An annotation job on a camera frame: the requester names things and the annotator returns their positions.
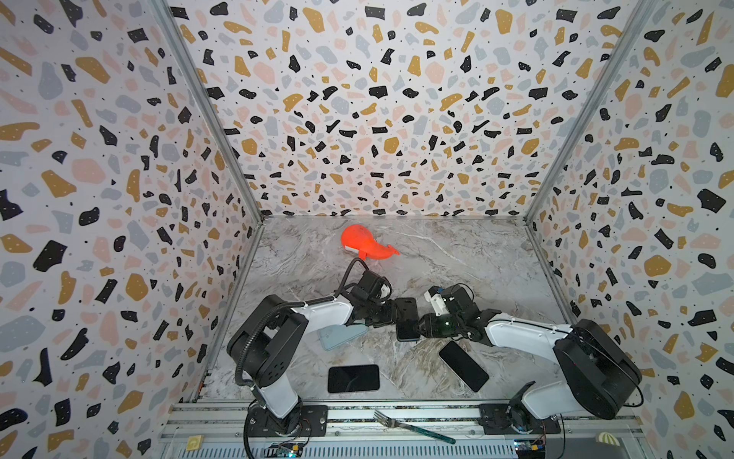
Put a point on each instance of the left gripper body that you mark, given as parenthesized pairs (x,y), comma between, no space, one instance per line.
(378,315)

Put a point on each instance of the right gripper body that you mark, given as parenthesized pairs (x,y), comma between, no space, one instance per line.
(427,324)

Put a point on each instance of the blue smartphone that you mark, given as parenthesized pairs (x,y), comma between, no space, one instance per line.
(407,331)

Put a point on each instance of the black phone case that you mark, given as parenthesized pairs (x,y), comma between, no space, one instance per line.
(405,309)

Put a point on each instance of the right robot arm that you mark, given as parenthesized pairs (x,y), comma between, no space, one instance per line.
(598,377)

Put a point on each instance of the light blue phone case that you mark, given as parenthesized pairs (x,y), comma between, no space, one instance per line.
(335,336)

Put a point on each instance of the black smartphone right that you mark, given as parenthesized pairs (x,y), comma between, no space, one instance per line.
(463,366)

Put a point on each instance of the black smartphone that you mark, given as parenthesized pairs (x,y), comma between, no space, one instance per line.
(463,366)
(353,378)

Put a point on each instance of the red whale toy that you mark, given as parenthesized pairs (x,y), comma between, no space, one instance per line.
(360,240)

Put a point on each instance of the black smartphone front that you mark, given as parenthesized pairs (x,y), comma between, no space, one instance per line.
(353,378)

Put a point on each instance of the green circuit board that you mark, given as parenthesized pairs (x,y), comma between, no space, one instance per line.
(284,450)

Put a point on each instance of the white striped round object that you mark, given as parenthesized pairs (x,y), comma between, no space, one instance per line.
(607,438)

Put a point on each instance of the small yellow block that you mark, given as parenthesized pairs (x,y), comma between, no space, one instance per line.
(194,443)

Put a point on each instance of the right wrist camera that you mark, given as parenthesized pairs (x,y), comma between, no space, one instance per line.
(437,301)

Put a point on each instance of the metal fork green handle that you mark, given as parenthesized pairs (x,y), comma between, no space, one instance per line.
(392,423)

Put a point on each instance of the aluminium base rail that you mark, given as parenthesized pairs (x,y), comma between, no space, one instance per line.
(393,429)

